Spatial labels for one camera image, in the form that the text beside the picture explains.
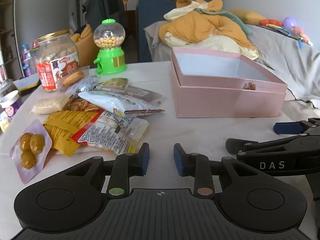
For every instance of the green gumball dispenser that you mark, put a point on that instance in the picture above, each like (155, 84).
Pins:
(111, 57)

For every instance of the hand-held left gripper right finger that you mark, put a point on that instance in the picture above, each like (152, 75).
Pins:
(178, 160)

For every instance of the yellow and cream quilt pile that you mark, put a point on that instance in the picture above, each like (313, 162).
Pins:
(195, 30)

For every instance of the pale rice crisp bar packet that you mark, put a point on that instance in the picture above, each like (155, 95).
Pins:
(48, 105)

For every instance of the red snack packet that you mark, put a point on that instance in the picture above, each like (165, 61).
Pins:
(81, 105)

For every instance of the grey covered sofa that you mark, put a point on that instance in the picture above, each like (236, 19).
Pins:
(280, 55)

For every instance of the purple toy ball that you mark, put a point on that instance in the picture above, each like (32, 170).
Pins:
(290, 22)

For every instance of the white packet with red trim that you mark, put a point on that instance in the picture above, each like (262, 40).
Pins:
(112, 101)

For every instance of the small orange snack packet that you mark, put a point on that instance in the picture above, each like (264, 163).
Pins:
(115, 83)

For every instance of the purple packet of braised eggs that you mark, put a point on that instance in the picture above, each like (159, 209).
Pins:
(30, 150)

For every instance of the clear packet of white pieces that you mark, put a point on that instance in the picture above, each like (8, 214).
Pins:
(110, 135)

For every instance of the clear packet with round pastry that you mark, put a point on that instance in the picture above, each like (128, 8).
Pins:
(73, 78)

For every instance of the yellow cushioned chair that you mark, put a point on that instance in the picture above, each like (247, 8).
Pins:
(85, 40)

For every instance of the blue cabinet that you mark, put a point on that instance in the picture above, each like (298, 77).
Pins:
(150, 12)

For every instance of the small brown snack piece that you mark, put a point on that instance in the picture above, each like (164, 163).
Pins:
(248, 85)

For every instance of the yellow printed snack packet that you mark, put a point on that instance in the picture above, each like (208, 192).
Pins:
(62, 130)

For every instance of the teal cloth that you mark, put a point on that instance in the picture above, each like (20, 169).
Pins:
(225, 13)

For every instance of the small jar with purple lid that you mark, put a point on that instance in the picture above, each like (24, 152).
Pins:
(11, 105)

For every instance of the pink cardboard box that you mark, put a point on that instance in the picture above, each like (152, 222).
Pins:
(225, 100)

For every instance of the wooden shelf unit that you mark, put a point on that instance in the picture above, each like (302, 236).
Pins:
(7, 30)

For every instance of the yellow pillow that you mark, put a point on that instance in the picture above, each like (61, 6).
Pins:
(247, 16)

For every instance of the plastic jar with red label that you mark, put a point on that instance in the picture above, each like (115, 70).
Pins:
(56, 57)

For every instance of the dark hanging jacket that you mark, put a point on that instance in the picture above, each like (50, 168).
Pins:
(105, 7)

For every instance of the white fringed tablecloth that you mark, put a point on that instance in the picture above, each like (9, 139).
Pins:
(200, 130)

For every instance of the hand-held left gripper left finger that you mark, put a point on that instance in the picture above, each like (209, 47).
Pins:
(144, 158)

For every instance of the dark brown snack packet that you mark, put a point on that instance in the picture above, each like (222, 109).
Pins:
(141, 95)

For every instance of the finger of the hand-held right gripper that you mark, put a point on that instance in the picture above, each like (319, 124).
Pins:
(240, 145)
(287, 128)

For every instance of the colourful toy pile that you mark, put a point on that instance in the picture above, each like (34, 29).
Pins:
(298, 33)

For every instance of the colourful toy figures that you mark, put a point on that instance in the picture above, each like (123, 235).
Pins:
(27, 60)

